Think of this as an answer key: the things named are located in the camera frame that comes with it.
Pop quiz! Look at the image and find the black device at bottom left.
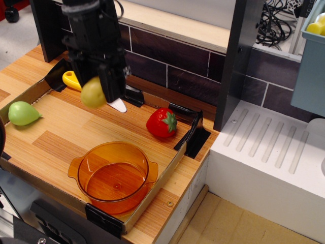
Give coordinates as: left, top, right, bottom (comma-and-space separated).
0, 167, 88, 244

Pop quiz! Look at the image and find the red plastic strawberry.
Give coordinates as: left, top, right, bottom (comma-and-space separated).
146, 108, 177, 138

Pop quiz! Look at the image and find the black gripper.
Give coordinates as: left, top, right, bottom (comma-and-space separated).
61, 5, 131, 103

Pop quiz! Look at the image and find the yellow plastic potato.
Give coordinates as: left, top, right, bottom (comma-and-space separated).
81, 76, 107, 109

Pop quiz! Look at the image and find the dark grey vertical post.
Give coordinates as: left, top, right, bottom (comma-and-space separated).
213, 0, 264, 131

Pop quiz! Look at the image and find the orange transparent pot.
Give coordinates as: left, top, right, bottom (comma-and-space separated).
68, 142, 158, 216

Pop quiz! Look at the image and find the yellow toy in bin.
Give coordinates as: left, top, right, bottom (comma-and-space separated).
306, 13, 324, 36

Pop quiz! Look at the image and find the green plastic pear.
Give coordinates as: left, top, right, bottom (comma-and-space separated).
8, 101, 42, 126

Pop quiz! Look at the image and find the yellow handled white toy knife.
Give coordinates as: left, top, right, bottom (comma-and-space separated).
62, 71, 127, 113

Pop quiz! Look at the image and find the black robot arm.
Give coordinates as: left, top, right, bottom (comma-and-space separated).
61, 1, 131, 103

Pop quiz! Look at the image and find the teal plastic bin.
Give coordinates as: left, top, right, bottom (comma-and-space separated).
291, 1, 324, 116

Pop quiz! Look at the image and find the white toy sink drainboard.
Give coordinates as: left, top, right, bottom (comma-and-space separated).
206, 101, 324, 243

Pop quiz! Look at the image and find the cardboard fence with black tape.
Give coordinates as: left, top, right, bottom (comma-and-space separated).
1, 49, 216, 243

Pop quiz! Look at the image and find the bundle of black cables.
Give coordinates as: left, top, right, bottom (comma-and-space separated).
255, 0, 303, 51

